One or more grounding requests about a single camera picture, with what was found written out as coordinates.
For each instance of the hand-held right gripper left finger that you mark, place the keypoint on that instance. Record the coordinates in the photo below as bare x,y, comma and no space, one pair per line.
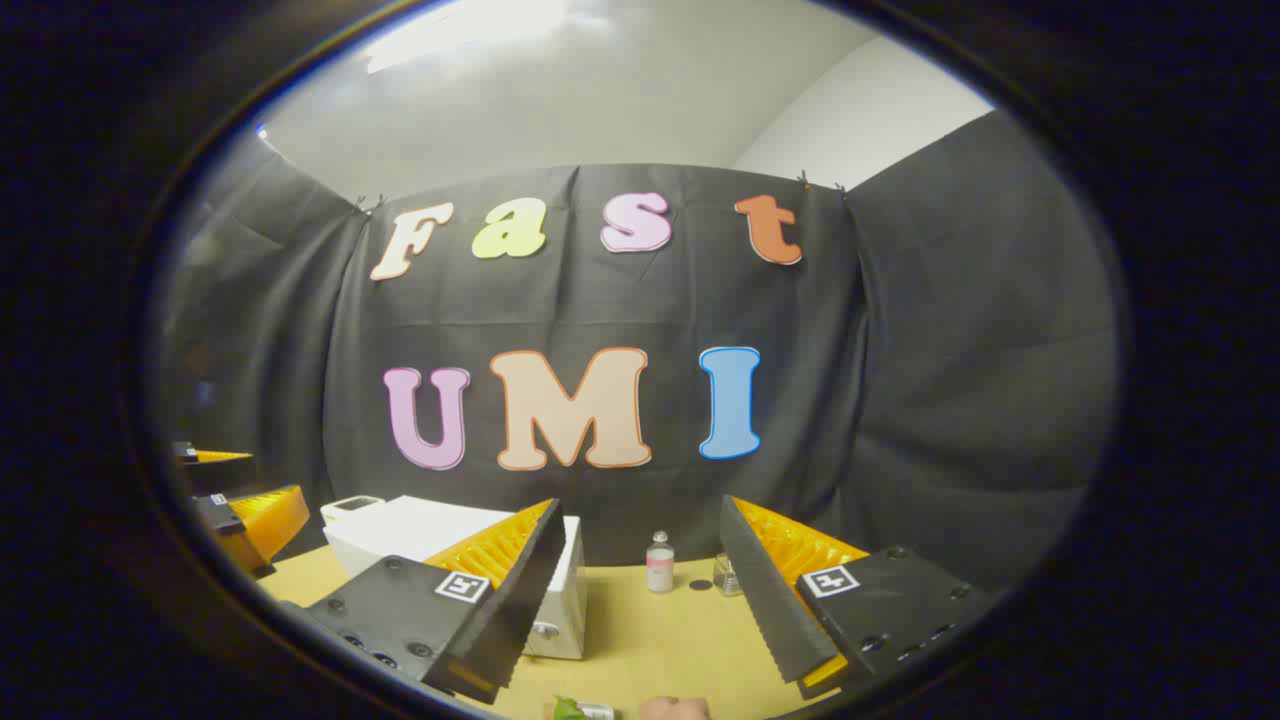
520,590

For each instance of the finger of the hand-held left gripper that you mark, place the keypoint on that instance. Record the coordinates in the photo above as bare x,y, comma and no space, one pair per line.
265,520
225,457

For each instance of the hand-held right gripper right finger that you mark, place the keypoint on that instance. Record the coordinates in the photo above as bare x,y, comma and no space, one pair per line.
765,600

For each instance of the green-topped toy vegetable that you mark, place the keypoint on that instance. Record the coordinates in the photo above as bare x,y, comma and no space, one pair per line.
568,711

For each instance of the white microwave oven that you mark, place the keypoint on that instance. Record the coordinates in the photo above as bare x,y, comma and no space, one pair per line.
400,530

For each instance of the white food tray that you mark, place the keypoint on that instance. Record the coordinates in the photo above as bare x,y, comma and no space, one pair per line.
600,713

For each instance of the small glass jar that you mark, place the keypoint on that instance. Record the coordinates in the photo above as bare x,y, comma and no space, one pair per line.
728,578

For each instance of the white toaster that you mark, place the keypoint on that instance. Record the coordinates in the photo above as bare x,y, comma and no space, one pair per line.
350,508

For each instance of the small clear pink-label bottle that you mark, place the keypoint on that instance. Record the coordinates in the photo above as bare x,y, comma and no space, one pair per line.
660,568

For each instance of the black backdrop cloth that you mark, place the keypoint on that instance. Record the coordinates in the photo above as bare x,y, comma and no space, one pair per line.
900,400

